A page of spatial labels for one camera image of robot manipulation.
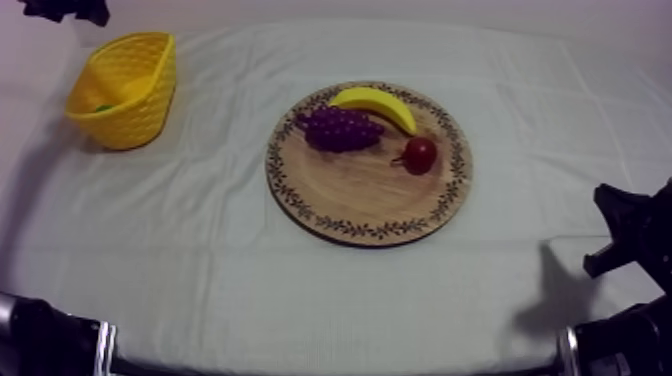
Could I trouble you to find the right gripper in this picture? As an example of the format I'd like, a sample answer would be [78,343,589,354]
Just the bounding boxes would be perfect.
[582,178,672,295]

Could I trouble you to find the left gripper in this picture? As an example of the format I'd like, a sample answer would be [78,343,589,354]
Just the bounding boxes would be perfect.
[17,0,112,29]

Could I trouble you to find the yellow plastic basket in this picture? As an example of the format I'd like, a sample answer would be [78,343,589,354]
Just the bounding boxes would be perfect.
[64,31,178,152]

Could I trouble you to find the round wooden board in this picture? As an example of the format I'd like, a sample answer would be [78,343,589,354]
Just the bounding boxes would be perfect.
[264,80,475,248]

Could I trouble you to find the small red fruit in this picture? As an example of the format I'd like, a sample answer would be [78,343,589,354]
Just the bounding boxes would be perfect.
[390,136,439,177]

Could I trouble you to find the yellow toy banana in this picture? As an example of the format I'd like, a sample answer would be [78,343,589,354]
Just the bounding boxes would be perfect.
[327,86,419,137]

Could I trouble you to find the purple toy grapes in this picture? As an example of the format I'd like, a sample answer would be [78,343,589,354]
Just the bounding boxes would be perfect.
[295,104,387,155]

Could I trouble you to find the silver metal bar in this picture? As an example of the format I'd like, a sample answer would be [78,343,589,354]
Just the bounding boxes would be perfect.
[93,320,118,376]

